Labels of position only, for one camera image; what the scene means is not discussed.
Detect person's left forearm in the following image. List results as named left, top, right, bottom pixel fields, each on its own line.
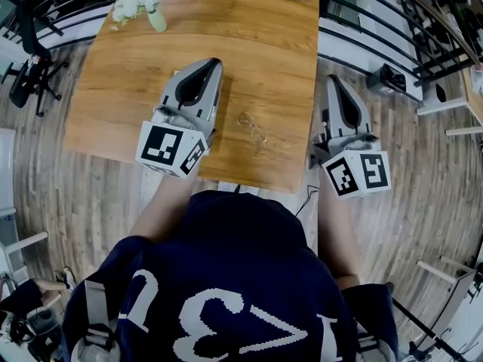
left=129, top=170, right=199, bottom=243

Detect white desk with wooden legs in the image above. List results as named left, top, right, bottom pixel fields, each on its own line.
left=416, top=64, right=483, bottom=137
left=416, top=255, right=478, bottom=352
left=0, top=207, right=50, bottom=278

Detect person's right forearm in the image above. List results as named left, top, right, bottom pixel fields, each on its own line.
left=315, top=170, right=364, bottom=281

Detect clear-framed glasses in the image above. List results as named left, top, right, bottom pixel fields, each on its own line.
left=236, top=110, right=272, bottom=153

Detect grey backpack strap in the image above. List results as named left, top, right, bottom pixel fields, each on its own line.
left=83, top=279, right=118, bottom=352
left=354, top=321, right=395, bottom=362

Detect black bin with label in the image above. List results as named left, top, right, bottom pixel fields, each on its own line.
left=366, top=63, right=408, bottom=96

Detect thin black cable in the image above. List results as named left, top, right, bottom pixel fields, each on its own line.
left=294, top=184, right=321, bottom=218

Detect black tripod pole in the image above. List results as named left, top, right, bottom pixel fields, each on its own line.
left=391, top=297, right=467, bottom=362

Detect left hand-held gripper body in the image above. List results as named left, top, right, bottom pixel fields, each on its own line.
left=135, top=57, right=225, bottom=180

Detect pale green vase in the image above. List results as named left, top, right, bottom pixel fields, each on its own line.
left=146, top=8, right=168, bottom=34

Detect black metal railing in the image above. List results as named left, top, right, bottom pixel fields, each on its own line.
left=318, top=0, right=483, bottom=87
left=14, top=0, right=118, bottom=41

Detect black office chair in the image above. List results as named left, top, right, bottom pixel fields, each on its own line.
left=8, top=0, right=70, bottom=118

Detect person's navy printed shirt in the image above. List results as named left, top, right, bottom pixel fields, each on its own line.
left=61, top=189, right=400, bottom=362

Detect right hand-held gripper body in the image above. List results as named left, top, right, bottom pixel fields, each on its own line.
left=309, top=74, right=392, bottom=200

